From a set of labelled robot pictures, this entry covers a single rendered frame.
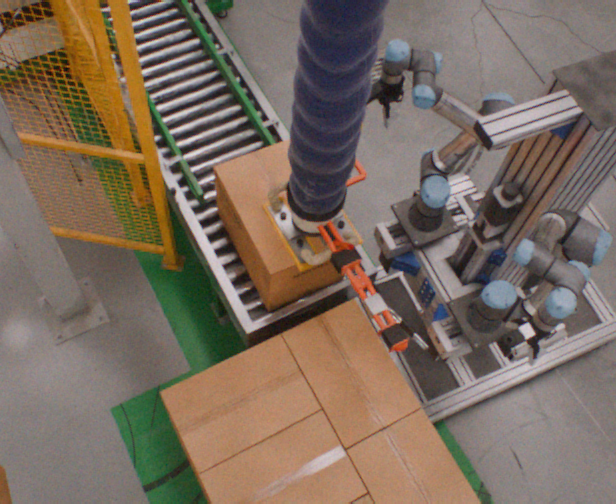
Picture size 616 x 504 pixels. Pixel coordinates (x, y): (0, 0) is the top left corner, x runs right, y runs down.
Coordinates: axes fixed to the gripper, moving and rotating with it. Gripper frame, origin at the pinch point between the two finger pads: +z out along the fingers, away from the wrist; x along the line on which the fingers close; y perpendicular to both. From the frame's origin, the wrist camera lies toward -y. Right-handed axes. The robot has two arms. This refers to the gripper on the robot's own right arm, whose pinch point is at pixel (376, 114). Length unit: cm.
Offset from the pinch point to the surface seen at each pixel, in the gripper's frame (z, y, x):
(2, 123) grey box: -16, -127, 32
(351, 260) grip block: 26, -27, -41
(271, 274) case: 57, -50, -21
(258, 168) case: 57, -35, 30
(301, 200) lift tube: 8.6, -39.1, -19.4
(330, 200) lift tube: 7.1, -29.9, -24.2
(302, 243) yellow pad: 36, -38, -23
